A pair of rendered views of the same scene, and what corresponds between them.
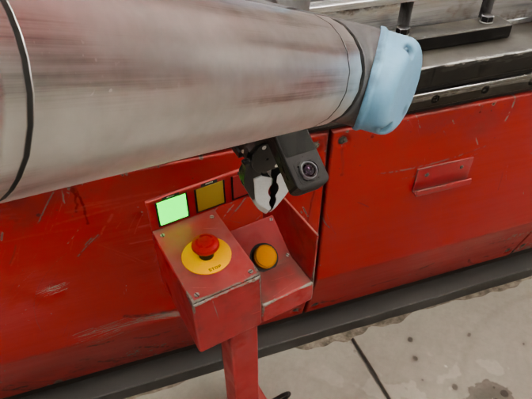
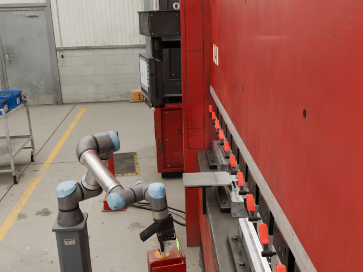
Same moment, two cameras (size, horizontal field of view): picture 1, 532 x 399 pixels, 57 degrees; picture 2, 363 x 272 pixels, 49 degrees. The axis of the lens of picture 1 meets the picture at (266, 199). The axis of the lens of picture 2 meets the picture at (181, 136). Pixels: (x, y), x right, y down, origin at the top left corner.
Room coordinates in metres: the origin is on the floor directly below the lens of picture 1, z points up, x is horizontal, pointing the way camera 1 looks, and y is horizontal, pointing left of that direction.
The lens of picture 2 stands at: (1.10, -1.50, 1.91)
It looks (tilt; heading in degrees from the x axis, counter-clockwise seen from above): 17 degrees down; 108
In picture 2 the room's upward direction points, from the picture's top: 2 degrees counter-clockwise
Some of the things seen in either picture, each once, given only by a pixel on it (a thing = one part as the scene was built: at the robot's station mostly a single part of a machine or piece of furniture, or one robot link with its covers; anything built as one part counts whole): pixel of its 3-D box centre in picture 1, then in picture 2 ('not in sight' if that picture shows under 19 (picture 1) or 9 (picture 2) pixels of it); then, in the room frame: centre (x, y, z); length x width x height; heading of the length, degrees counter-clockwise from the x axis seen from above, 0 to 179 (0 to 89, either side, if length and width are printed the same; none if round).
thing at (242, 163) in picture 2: not in sight; (251, 174); (0.91, 0.06, 1.26); 0.15 x 0.09 x 0.17; 108
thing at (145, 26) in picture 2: not in sight; (159, 62); (-0.07, 1.66, 1.53); 0.51 x 0.25 x 0.85; 123
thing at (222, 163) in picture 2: not in sight; (220, 157); (0.56, 1.12, 0.92); 0.50 x 0.06 x 0.10; 108
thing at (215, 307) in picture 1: (233, 252); (166, 264); (0.51, 0.05, 0.75); 0.20 x 0.16 x 0.18; 120
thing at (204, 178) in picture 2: not in sight; (205, 178); (0.59, 0.56, 1.00); 0.26 x 0.18 x 0.01; 18
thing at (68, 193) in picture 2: not in sight; (68, 194); (-0.15, 0.28, 0.94); 0.13 x 0.12 x 0.14; 56
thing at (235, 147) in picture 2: not in sight; (242, 157); (0.85, 0.25, 1.26); 0.15 x 0.09 x 0.17; 108
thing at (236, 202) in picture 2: not in sight; (232, 193); (0.75, 0.55, 0.92); 0.39 x 0.06 x 0.10; 108
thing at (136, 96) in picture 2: not in sight; (140, 94); (-0.69, 2.66, 1.04); 0.30 x 0.26 x 0.12; 112
